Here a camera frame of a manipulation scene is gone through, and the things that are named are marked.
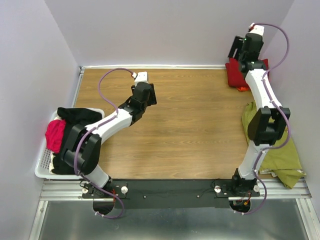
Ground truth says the dark red t shirt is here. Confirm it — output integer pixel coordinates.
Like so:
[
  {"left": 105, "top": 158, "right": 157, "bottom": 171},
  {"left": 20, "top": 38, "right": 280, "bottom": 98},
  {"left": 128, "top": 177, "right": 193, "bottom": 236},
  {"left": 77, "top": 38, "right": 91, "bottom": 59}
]
[{"left": 225, "top": 58, "right": 269, "bottom": 88}]

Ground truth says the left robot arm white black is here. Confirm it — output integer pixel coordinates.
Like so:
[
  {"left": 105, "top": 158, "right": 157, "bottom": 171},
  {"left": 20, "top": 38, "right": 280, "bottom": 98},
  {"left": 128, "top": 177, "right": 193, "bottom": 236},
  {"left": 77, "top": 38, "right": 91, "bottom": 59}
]
[{"left": 60, "top": 82, "right": 157, "bottom": 198}]

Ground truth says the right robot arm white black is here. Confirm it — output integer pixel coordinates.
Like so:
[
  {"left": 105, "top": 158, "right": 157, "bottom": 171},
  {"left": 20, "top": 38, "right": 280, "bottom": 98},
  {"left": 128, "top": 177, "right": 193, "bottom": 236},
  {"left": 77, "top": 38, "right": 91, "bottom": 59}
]
[{"left": 227, "top": 30, "right": 291, "bottom": 196}]

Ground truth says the folded orange t shirt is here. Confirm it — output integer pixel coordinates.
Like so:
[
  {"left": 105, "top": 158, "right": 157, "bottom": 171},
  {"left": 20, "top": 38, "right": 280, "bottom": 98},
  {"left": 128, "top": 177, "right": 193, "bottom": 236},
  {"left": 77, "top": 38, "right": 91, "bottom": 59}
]
[{"left": 236, "top": 86, "right": 250, "bottom": 92}]

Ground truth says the black garment in basket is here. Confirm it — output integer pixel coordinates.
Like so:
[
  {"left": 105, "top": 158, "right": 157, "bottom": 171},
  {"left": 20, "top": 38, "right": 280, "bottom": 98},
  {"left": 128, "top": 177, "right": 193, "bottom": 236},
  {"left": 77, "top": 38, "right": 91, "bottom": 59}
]
[{"left": 51, "top": 107, "right": 103, "bottom": 175}]

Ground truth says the pink garment in basket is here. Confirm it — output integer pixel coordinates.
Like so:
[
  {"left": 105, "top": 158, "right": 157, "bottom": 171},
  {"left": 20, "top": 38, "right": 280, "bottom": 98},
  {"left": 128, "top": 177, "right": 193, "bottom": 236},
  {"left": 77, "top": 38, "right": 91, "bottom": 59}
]
[{"left": 45, "top": 119, "right": 66, "bottom": 154}]

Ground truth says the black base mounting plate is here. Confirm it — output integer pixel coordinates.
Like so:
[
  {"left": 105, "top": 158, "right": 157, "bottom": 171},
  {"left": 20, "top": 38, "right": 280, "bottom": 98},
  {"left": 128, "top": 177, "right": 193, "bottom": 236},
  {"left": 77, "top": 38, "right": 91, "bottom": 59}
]
[{"left": 81, "top": 178, "right": 260, "bottom": 210}]

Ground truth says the olive green t shirt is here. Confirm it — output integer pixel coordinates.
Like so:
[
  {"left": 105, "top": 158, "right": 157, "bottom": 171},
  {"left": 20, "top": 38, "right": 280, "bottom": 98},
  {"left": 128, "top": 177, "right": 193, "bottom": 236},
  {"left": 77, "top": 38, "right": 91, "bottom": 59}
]
[{"left": 241, "top": 101, "right": 306, "bottom": 189}]

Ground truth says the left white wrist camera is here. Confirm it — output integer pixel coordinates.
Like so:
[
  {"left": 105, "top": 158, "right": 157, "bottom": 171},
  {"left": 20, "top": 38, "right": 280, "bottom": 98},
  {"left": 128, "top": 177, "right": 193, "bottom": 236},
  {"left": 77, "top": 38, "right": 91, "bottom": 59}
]
[{"left": 131, "top": 71, "right": 149, "bottom": 87}]

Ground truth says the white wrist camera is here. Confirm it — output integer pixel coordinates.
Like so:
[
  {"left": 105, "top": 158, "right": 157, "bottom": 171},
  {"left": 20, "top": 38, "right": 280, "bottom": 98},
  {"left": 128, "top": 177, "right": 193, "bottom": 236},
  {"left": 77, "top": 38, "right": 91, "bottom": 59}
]
[
  {"left": 248, "top": 23, "right": 265, "bottom": 36},
  {"left": 131, "top": 71, "right": 149, "bottom": 87}
]

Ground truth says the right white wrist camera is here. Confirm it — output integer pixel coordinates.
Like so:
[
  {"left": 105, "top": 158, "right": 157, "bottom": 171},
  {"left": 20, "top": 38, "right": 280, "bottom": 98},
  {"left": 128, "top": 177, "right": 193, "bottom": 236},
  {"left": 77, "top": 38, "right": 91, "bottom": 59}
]
[{"left": 248, "top": 23, "right": 265, "bottom": 36}]

